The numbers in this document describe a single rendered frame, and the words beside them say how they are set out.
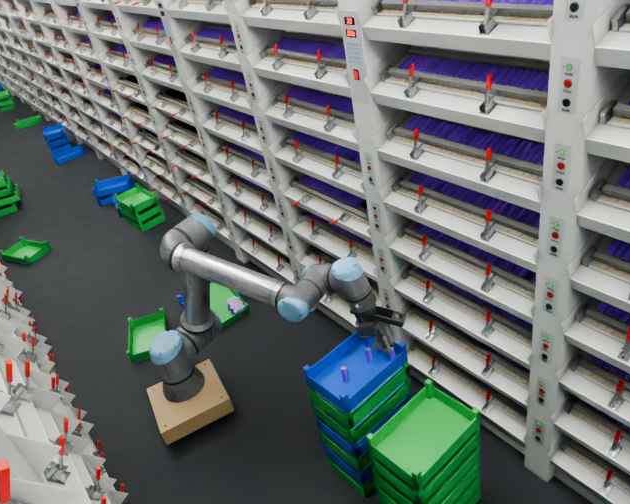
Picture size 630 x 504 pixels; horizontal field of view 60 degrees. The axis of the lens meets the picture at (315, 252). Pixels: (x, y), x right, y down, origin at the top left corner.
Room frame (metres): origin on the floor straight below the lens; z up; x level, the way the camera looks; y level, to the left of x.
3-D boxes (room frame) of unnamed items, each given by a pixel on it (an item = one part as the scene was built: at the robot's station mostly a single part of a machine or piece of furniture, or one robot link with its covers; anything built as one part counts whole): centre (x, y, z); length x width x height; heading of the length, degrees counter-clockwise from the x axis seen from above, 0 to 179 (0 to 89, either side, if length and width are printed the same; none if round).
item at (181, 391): (1.79, 0.71, 0.18); 0.19 x 0.19 x 0.10
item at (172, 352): (1.80, 0.70, 0.32); 0.17 x 0.15 x 0.18; 141
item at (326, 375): (1.32, -0.06, 0.52); 0.30 x 0.20 x 0.08; 125
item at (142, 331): (2.32, 0.98, 0.04); 0.30 x 0.20 x 0.08; 8
